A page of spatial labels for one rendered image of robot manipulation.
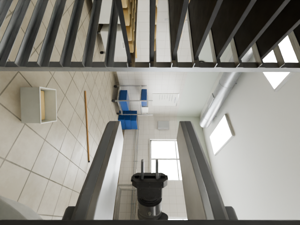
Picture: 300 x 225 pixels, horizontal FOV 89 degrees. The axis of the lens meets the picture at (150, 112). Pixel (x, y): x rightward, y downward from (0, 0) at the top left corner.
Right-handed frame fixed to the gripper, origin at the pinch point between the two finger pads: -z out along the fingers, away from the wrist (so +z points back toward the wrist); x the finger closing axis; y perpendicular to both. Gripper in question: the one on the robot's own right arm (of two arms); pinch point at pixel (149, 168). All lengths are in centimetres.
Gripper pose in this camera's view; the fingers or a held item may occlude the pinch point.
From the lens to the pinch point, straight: 55.4
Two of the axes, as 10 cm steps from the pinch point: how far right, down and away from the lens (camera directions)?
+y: 0.0, 1.7, -9.8
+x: 10.0, 0.0, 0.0
